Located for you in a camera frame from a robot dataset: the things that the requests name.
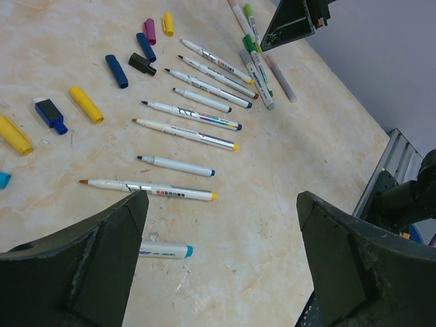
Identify lime green capped marker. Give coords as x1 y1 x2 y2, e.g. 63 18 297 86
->
244 3 262 52

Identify dark blue capped marker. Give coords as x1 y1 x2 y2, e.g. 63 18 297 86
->
141 101 243 131

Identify light blue marker cap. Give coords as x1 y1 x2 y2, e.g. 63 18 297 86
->
0 172 11 189

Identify black eraser cap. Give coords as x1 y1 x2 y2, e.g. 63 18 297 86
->
128 52 157 76

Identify blue eraser-cap white marker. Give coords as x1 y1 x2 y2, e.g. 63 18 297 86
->
137 155 215 177

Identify purple grey marker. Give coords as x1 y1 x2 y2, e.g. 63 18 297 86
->
265 54 297 102

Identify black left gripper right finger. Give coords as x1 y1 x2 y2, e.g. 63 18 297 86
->
296 191 435 326

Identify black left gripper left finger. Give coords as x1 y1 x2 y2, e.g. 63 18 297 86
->
1 191 149 326

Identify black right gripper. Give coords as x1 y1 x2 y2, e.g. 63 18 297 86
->
260 0 335 51

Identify yellow capped slim marker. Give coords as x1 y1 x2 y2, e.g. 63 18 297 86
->
181 39 254 85

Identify aluminium frame rail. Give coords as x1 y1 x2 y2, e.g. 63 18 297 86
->
352 128 424 218

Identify navy marker cap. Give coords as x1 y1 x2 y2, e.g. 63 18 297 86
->
136 33 157 63

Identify orange capped white marker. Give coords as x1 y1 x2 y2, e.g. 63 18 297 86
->
239 50 275 110

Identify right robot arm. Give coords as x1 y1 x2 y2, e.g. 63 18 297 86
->
261 1 435 242

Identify pink capped white marker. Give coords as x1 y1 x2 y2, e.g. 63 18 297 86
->
228 0 254 40

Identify dark blue marker cap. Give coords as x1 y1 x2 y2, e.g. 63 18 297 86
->
105 54 129 89

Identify yellow capped clear pen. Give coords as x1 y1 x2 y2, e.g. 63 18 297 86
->
132 118 238 151

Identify black eraser-cap white marker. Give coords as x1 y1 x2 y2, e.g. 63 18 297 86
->
172 88 232 113

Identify dark green capped marker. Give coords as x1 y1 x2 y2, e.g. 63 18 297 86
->
243 34 273 97

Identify magenta capped white marker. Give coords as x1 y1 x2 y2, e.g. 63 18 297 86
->
177 54 259 99

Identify yellow clear-pen cap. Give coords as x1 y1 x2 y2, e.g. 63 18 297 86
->
69 87 104 124

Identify magenta marker cap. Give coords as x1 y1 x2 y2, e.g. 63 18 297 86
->
142 18 157 46

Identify yellow slim marker cap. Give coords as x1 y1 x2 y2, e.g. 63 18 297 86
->
162 12 174 37

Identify navy capped white marker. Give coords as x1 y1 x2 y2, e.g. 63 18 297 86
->
165 68 253 108

